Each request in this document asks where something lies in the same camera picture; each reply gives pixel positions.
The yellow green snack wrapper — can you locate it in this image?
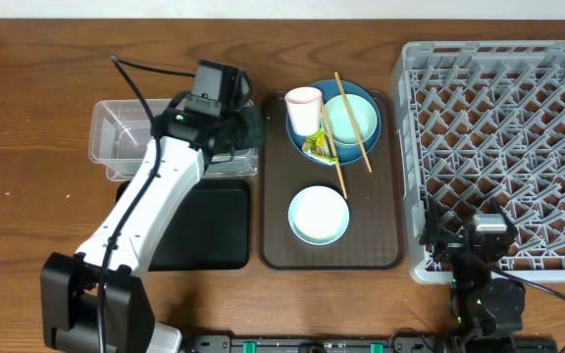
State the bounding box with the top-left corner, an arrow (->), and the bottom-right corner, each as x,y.
301,127 -> 338,166

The wooden chopstick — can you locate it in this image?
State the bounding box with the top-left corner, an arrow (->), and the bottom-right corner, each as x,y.
321,101 -> 348,200
334,71 -> 373,173

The grey dishwasher rack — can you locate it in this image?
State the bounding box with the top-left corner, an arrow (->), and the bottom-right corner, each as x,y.
391,40 -> 565,284

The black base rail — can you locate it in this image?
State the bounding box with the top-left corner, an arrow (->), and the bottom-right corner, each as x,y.
179,335 -> 457,353

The light blue bowl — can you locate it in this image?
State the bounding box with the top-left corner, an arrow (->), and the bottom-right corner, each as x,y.
287,185 -> 351,246

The clear plastic bin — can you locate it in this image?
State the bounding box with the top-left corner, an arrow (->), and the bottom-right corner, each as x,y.
88,99 -> 258,181

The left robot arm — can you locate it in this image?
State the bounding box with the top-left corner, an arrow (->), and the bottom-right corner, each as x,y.
40,103 -> 265,353

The pink cup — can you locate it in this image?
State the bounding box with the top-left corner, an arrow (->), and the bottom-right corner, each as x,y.
284,86 -> 323,136

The mint green bowl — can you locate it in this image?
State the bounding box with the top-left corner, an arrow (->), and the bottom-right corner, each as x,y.
325,94 -> 378,147

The black plastic tray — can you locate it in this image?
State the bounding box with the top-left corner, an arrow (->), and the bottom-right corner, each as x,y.
115,178 -> 252,273

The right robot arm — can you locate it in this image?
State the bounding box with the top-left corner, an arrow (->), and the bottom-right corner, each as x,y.
419,199 -> 526,352

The dark blue plate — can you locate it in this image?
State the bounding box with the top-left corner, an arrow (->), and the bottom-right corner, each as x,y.
310,78 -> 383,165

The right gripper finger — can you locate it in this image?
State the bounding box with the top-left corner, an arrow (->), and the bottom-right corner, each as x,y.
490,197 -> 517,230
424,197 -> 440,244

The brown serving tray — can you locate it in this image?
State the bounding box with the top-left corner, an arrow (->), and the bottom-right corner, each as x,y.
258,89 -> 404,270

